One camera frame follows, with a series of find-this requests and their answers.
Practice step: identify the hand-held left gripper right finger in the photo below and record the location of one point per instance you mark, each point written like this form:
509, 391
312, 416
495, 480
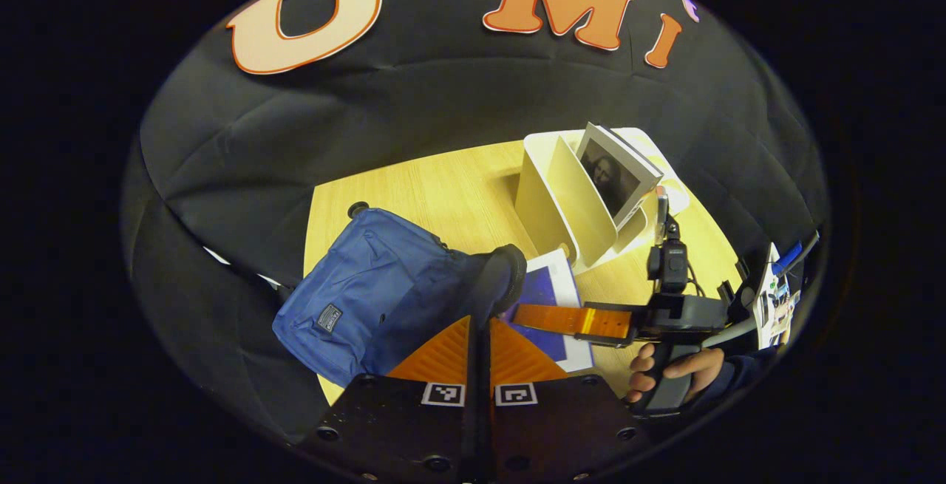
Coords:
562, 425

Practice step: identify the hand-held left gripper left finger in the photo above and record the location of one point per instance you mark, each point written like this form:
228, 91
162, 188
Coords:
399, 425

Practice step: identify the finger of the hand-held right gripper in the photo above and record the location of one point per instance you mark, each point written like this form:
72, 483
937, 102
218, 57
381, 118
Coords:
569, 320

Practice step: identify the blue cover book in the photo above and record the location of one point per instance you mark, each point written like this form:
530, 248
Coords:
547, 288

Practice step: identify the white bookshelf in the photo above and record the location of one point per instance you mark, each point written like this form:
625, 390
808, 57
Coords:
554, 203

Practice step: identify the blue schoolbag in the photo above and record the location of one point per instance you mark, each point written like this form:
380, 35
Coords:
369, 284

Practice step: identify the portrait cover book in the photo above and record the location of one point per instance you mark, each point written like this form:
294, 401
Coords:
610, 177

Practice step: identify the white metal bar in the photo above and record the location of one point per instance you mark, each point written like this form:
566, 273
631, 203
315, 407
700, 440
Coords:
732, 332

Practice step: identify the white printed box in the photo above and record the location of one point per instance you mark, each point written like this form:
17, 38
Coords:
774, 303

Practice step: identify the small blue object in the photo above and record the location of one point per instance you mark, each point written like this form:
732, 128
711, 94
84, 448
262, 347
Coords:
788, 255

